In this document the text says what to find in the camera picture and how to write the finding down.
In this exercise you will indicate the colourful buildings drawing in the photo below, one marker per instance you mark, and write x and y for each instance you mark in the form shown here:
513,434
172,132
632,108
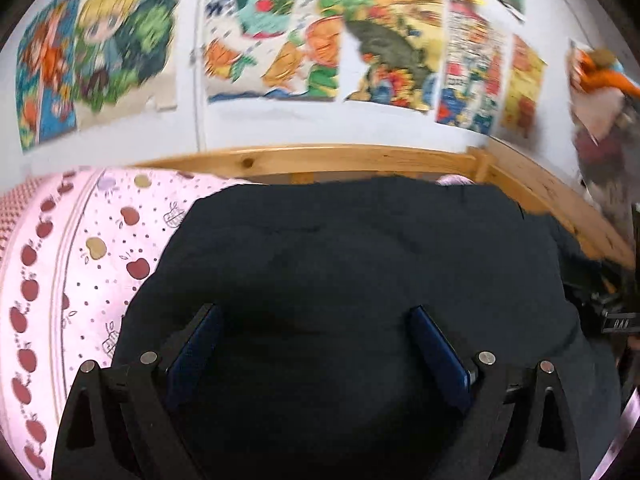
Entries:
470,70

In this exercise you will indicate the white wall pipe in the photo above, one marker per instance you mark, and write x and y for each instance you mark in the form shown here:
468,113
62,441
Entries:
200,125

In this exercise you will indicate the turtle and oranges drawing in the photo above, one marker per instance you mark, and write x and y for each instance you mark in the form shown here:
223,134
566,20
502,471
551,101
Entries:
275,35

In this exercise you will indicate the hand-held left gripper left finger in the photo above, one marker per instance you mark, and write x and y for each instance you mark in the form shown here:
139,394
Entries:
195,350

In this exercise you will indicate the blond child drawing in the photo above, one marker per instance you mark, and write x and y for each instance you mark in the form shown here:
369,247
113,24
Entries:
115,35

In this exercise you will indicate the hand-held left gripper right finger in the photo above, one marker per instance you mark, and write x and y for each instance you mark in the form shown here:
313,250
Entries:
440,355

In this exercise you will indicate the wooden bed frame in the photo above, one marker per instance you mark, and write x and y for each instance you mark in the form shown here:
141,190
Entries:
350,157

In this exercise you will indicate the yellow bear drawing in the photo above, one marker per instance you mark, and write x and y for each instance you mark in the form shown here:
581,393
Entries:
522,85

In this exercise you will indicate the black puffer jacket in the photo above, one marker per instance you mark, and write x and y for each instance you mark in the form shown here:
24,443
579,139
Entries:
325,270

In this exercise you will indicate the pink apple-print bedsheet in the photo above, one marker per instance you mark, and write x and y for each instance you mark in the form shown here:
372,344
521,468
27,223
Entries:
100,240

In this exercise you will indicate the flying girl blue drawing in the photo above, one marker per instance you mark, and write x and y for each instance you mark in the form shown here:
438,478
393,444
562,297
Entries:
45,85

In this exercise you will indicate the plastic-wrapped bedding bundle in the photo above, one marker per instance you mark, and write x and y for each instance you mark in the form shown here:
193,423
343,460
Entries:
600,150

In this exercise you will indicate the sunflower landscape drawing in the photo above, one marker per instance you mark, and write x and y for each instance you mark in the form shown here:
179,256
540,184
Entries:
390,35

